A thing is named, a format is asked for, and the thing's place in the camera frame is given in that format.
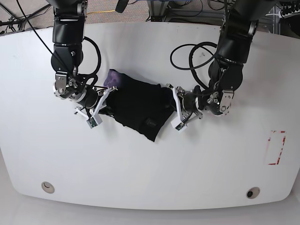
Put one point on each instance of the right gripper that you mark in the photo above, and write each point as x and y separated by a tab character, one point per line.
89	96

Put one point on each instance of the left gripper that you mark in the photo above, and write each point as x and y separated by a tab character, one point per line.
190	102

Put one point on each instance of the black graphic T-shirt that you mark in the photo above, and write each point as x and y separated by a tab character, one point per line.
141	106

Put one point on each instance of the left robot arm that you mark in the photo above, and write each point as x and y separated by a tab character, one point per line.
221	75

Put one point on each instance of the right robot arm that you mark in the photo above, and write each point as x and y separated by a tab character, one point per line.
68	36

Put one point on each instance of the red tape rectangle marking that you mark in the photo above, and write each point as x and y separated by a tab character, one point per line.
275	147

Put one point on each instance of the black tripod leg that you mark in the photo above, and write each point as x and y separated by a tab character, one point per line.
20	15

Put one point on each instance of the white power strip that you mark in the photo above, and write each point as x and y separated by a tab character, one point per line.
289	12

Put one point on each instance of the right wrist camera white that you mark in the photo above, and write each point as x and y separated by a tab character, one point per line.
98	112

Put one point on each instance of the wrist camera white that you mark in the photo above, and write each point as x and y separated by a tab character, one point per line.
178	122
98	112

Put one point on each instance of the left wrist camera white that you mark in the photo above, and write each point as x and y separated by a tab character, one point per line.
178	122

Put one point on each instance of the left table cable grommet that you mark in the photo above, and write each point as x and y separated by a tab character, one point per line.
48	187

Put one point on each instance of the table cable grommet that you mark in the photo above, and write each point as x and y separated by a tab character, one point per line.
48	187
253	192

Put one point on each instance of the aluminium frame stand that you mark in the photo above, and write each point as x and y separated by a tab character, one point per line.
157	10

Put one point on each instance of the right table cable grommet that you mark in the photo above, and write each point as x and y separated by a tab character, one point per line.
253	192

